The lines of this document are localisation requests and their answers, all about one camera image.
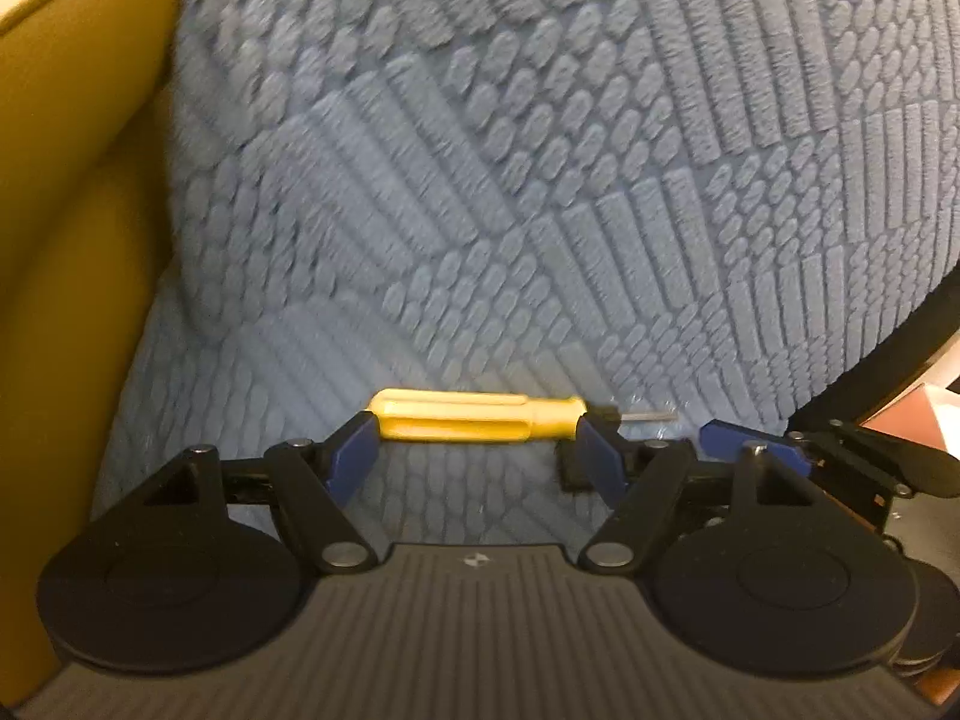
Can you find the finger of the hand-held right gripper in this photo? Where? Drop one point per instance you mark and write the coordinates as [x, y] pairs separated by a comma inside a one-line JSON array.
[[915, 469], [720, 436]]

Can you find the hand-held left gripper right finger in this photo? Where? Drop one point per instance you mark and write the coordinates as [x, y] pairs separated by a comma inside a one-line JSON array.
[[600, 457]]

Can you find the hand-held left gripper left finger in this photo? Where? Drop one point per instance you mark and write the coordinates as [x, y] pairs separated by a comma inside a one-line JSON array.
[[352, 454]]

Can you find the blue textured mat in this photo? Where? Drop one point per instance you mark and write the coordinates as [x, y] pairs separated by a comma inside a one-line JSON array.
[[525, 165]]

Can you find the mustard yellow sofa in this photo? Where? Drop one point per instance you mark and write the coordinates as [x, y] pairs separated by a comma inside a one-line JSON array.
[[67, 202]]

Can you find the yellow screwdriver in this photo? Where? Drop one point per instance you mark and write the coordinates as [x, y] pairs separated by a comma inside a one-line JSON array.
[[465, 416]]

